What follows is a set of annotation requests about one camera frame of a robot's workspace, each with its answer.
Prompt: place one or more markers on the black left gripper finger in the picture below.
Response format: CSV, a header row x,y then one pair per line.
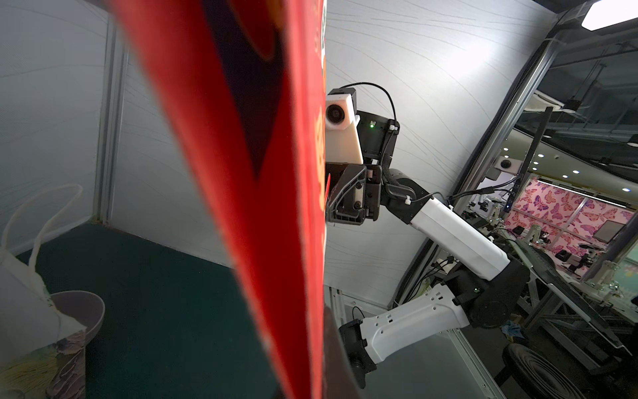
x,y
338,381

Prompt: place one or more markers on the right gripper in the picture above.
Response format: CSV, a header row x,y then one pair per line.
x,y
353,193

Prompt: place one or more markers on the red RICH paper bag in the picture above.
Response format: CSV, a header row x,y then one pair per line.
x,y
243,85

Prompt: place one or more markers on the floral print paper bag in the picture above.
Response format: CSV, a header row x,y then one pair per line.
x,y
43,351

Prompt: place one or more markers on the green felt table mat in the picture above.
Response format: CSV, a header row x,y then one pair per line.
x,y
175,326

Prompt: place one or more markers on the pink ceramic bowl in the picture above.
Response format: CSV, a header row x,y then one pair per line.
x,y
87,308

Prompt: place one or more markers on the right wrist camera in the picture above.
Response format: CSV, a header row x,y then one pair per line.
x,y
341,138

